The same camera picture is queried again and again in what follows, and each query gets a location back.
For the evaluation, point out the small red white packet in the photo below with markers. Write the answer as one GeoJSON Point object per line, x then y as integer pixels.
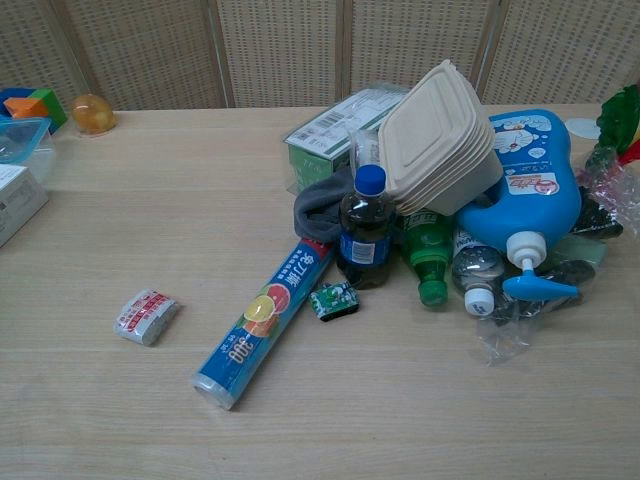
{"type": "Point", "coordinates": [145, 317]}

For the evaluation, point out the grey cloth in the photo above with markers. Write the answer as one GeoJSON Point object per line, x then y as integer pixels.
{"type": "Point", "coordinates": [320, 207]}

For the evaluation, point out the dark cola bottle blue cap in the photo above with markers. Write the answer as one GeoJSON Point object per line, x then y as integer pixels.
{"type": "Point", "coordinates": [365, 230]}

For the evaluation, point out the small green snack packet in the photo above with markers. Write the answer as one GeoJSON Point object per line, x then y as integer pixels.
{"type": "Point", "coordinates": [333, 300]}

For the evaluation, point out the blue cling film roll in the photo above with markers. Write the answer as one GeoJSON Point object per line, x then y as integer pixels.
{"type": "Point", "coordinates": [263, 320]}

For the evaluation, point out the small clear wrapped packet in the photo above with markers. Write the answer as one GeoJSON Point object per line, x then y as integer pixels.
{"type": "Point", "coordinates": [365, 147]}

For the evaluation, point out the green white carton box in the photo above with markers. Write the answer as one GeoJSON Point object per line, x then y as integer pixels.
{"type": "Point", "coordinates": [327, 137]}

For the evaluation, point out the green plastic soda bottle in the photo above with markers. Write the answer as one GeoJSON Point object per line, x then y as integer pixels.
{"type": "Point", "coordinates": [426, 247]}

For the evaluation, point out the stack of beige pulp containers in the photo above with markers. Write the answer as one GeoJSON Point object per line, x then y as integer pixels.
{"type": "Point", "coordinates": [435, 145]}

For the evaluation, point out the clear water bottle white cap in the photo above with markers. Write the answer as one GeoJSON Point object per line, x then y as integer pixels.
{"type": "Point", "coordinates": [472, 272]}

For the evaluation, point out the folding lattice screen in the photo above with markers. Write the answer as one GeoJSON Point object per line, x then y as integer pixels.
{"type": "Point", "coordinates": [320, 50]}

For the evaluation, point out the clear crinkled plastic bag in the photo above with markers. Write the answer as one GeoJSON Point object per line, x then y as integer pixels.
{"type": "Point", "coordinates": [505, 325]}

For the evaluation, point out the blue cartoon pump bottle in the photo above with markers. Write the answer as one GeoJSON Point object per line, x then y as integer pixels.
{"type": "Point", "coordinates": [530, 180]}

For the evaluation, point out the amber translucent dome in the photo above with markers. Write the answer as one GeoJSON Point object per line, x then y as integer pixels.
{"type": "Point", "coordinates": [93, 114]}

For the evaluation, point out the pale green soap box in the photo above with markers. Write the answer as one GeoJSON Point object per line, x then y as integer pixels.
{"type": "Point", "coordinates": [582, 252]}

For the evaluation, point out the dark patterned packet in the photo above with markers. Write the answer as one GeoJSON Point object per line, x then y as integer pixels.
{"type": "Point", "coordinates": [597, 212]}

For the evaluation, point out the white round lid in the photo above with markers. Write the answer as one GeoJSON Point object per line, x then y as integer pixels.
{"type": "Point", "coordinates": [582, 126]}

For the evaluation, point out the white cardboard box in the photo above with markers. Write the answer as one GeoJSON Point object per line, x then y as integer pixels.
{"type": "Point", "coordinates": [15, 200]}

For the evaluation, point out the clear plastic container blue rim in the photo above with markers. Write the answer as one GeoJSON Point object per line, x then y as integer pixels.
{"type": "Point", "coordinates": [22, 145]}

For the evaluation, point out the colourful block cube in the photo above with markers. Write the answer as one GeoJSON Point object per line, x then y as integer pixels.
{"type": "Point", "coordinates": [35, 105]}

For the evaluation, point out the green red toy vegetable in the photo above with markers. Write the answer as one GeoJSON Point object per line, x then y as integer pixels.
{"type": "Point", "coordinates": [619, 122]}

